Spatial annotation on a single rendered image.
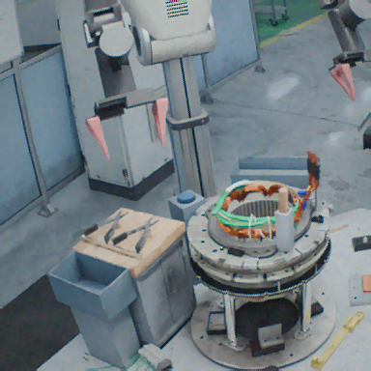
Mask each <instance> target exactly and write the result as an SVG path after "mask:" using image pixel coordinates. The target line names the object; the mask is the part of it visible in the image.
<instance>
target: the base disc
mask: <svg viewBox="0 0 371 371"><path fill-rule="evenodd" d="M311 288H312V294H313V296H314V297H315V298H316V299H317V300H318V302H319V303H320V304H321V305H322V306H323V307H324V312H321V313H319V314H317V315H315V316H313V317H310V321H312V322H313V323H314V324H315V328H314V329H312V330H310V332H309V334H308V335H306V336H305V337H304V338H303V339H297V338H295V332H296V331H297V330H298V329H300V319H301V317H300V314H299V318H298V321H297V323H296V324H295V325H294V326H293V327H292V328H291V329H290V330H289V331H287V332H286V333H284V334H283V335H282V337H283V339H284V345H285V349H284V350H283V351H279V352H275V353H271V354H266V355H261V356H257V357H253V356H252V354H251V349H250V347H249V340H250V339H249V338H246V337H243V336H241V335H239V336H238V338H241V339H242V340H241V341H242V342H244V343H245V346H246V347H245V348H244V349H243V350H242V351H240V352H237V351H236V350H232V349H231V348H228V347H226V346H225V345H222V344H221V339H222V338H224V337H225V336H228V334H207V325H208V319H209V312H210V311H224V308H220V307H218V306H217V302H218V301H219V300H221V299H222V294H220V293H219V292H215V291H212V292H211V293H209V294H207V295H206V296H205V297H204V298H203V299H202V300H201V301H200V302H199V304H198V305H197V306H196V307H195V309H194V311H193V314H192V317H191V322H190V331H191V338H192V341H193V342H194V344H195V345H196V346H197V348H199V351H201V352H202V354H204V355H205V356H207V357H208V358H211V359H212V360H213V361H216V362H218V363H220V364H223V365H226V366H229V367H234V368H240V369H248V370H253V369H258V370H262V369H264V368H265V367H268V366H270V365H275V366H276V367H280V366H284V365H287V364H290V363H293V362H295V361H298V360H300V359H302V358H304V357H306V356H308V355H309V354H311V353H313V352H314V351H315V350H316V349H317V348H319V347H320V346H321V345H322V344H323V343H324V342H325V341H326V339H327V338H328V337H329V335H330V334H331V332H332V330H333V328H334V326H335V322H336V318H337V307H336V304H337V303H336V302H335V299H334V297H333V295H332V293H331V292H330V290H329V289H328V287H325V285H324V284H322V283H321V282H319V281H317V280H315V279H314V278H313V279H312V287H311ZM296 295H297V294H293V293H292V292H288V293H286V294H285V296H284V297H281V298H282V299H286V300H288V301H290V302H292V303H293V304H294V305H295V306H297V305H296V304H295V298H296ZM247 302H249V300H245V299H240V298H237V299H236V300H235V304H236V306H235V310H236V311H237V310H238V309H239V308H240V307H241V306H242V305H244V304H245V303H247ZM298 311H299V313H300V309H299V308H298ZM316 317H317V318H316ZM284 337H285V338H284Z"/></svg>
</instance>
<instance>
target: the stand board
mask: <svg viewBox="0 0 371 371"><path fill-rule="evenodd" d="M120 210H122V211H121V215H122V214H124V213H126V212H128V214H126V215H124V216H123V217H122V218H121V219H120V220H119V221H120V222H121V224H122V230H120V229H115V231H114V235H113V237H112V239H113V238H114V237H115V236H117V235H121V234H122V233H124V232H128V231H130V230H132V229H135V228H137V227H139V226H141V225H144V224H146V222H147V221H148V220H149V219H150V218H151V219H152V220H151V221H150V222H155V221H157V220H158V222H157V223H155V224H153V225H152V226H151V227H150V229H151V230H152V233H153V237H152V238H149V237H147V239H146V243H145V244H144V246H142V248H141V249H140V251H139V252H138V253H141V255H142V260H140V259H136V258H133V257H130V256H128V255H126V254H123V253H120V252H117V251H113V250H110V249H106V248H104V247H100V246H97V245H94V244H91V243H86V242H84V241H81V242H80V243H78V244H77V245H75V246H74V248H73V249H72V251H74V250H76V251H80V252H82V253H85V254H89V255H91V256H94V257H98V258H101V259H102V260H106V261H109V262H112V263H115V264H118V265H121V266H125V267H128V268H129V271H130V273H131V275H132V277H136V276H138V275H139V274H140V273H141V272H143V271H144V270H145V269H146V268H147V267H148V266H149V265H150V264H152V263H153V262H154V261H155V259H156V258H157V257H158V256H159V255H160V254H161V253H162V252H163V251H164V250H165V249H166V248H168V247H169V246H170V245H171V244H172V243H173V242H174V241H175V240H176V239H177V238H178V237H179V236H180V235H181V234H182V233H183V232H184V231H185V230H186V226H185V223H184V222H181V221H176V220H172V219H168V218H163V217H159V216H154V215H150V214H143V213H140V212H135V211H131V210H127V209H122V208H120ZM120 210H118V211H117V212H116V213H115V214H113V215H112V216H110V217H109V218H111V217H114V216H116V214H117V213H118V212H119V211H120ZM109 218H108V219H109ZM110 228H111V225H110V223H108V224H107V225H106V226H101V227H99V230H98V231H96V232H94V233H92V234H91V235H90V236H89V235H88V236H86V237H90V238H93V239H96V240H98V241H100V242H103V243H104V238H103V237H104V236H105V234H106V233H107V232H108V230H110ZM141 237H142V236H141V233H140V231H139V232H137V233H135V234H132V235H130V236H128V239H125V240H123V241H122V242H120V243H117V244H116V245H115V246H118V247H121V248H124V249H128V250H131V251H135V248H134V246H135V245H136V244H137V242H138V241H139V239H140V238H141ZM112 239H111V240H110V241H109V242H108V244H112V245H113V242H112ZM135 252H136V251H135Z"/></svg>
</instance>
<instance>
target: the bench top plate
mask: <svg viewBox="0 0 371 371"><path fill-rule="evenodd" d="M347 223H348V225H350V226H348V227H347V228H344V229H342V230H339V231H337V232H333V233H331V234H329V236H330V240H331V256H330V258H329V261H328V263H327V265H326V266H325V267H324V268H323V270H322V271H321V272H320V279H319V274H318V275H317V276H316V277H315V278H314V279H315V280H317V281H319V282H321V283H322V284H324V285H325V287H328V289H329V290H330V292H331V293H332V295H333V297H334V299H335V302H336V303H337V304H336V307H337V318H336V322H335V326H334V328H333V330H332V332H331V334H330V335H329V337H328V338H327V339H326V341H325V342H324V343H323V344H322V345H321V346H320V347H319V348H317V349H316V350H315V351H314V352H313V353H311V354H309V355H308V356H306V357H304V358H302V359H300V360H298V361H295V362H293V363H290V364H287V365H284V366H280V367H277V369H278V370H279V371H300V370H302V371H304V370H305V371H371V304H367V305H360V306H351V307H350V288H349V287H350V283H349V279H350V274H360V273H369V272H371V249H366V250H364V251H359V252H355V251H354V250H353V245H352V238H353V237H360V236H368V235H371V210H367V209H364V208H360V207H358V208H355V209H352V210H349V211H348V212H345V213H343V214H339V215H336V216H333V217H331V218H330V219H329V228H330V230H333V229H335V228H338V227H341V226H343V225H345V224H347ZM327 279H328V280H327ZM194 289H195V299H196V304H197V305H198V304H199V302H200V301H201V300H202V299H203V298H204V297H205V296H206V295H207V294H209V293H211V292H212V291H213V290H212V289H210V288H208V287H207V286H204V285H203V284H201V283H200V284H198V285H197V286H195V285H194ZM357 310H359V311H362V312H364V318H363V320H361V322H360V324H357V326H356V329H355V330H354V331H353V333H348V334H347V336H346V337H345V338H344V339H343V341H342V342H341V344H340V345H339V347H338V348H337V349H336V350H335V352H334V353H333V354H332V356H331V357H330V359H329V360H328V361H327V363H325V365H324V367H323V368H322V370H318V369H315V368H312V369H311V365H310V362H311V358H313V357H314V356H319V357H320V356H321V355H322V353H323V352H324V351H325V350H326V349H327V348H328V345H329V344H330V342H331V341H333V339H334V338H335V336H336V335H337V333H338V332H339V331H340V330H341V329H342V328H343V324H344V323H345V322H346V320H347V319H348V317H349V316H350V314H351V315H353V316H354V315H355V313H356V311H357ZM190 322H191V320H190V321H189V322H188V323H187V324H186V325H185V326H184V327H183V328H182V329H181V330H180V332H179V333H178V334H176V335H175V337H173V338H172V339H171V340H170V342H169V343H168V344H166V346H165V347H163V348H162V351H163V352H164V353H165V354H168V355H169V356H170V358H171V360H172V362H173V366H174V367H173V368H174V369H173V370H170V371H259V370H258V369H253V370H248V369H240V368H234V367H229V366H226V365H223V364H220V363H218V362H216V361H213V360H212V359H211V358H208V357H207V356H205V355H204V354H202V352H201V351H199V348H197V346H196V345H195V344H194V342H193V341H192V338H191V331H190ZM365 336H366V337H365ZM363 339H364V340H363ZM353 340H354V341H353ZM355 340H358V341H355ZM363 341H364V342H363ZM361 345H362V346H361ZM358 347H359V348H358ZM357 351H358V352H357ZM144 362H145V361H144V360H143V359H140V360H139V361H137V362H136V363H134V364H133V365H132V366H131V367H129V368H128V370H127V371H135V369H136V368H138V367H139V366H140V364H143V363H144ZM347 362H348V363H347ZM105 366H106V367H107V368H102V367H105ZM108 366H110V364H109V363H107V362H104V361H103V360H99V359H97V358H95V357H92V356H90V354H89V351H88V349H87V347H86V344H85V341H84V339H83V337H82V334H81V333H79V335H77V336H76V337H75V338H74V339H73V340H72V341H71V342H70V343H68V345H66V347H64V348H63V349H61V350H60V351H59V352H58V353H57V354H56V355H54V356H53V357H52V358H50V359H49V360H48V361H47V362H45V363H44V364H43V365H42V366H41V368H38V369H37V370H36V371H77V370H84V369H85V370H86V371H88V370H87V369H94V368H100V367H101V369H95V370H89V371H119V370H122V369H120V368H118V367H116V366H112V367H108ZM148 366H150V365H149V364H148V363H147V362H146V363H145V364H143V365H142V366H141V367H140V368H139V369H137V370H136V371H144V370H145V369H146V367H148ZM344 366H345V367H344ZM346 369H348V370H346Z"/></svg>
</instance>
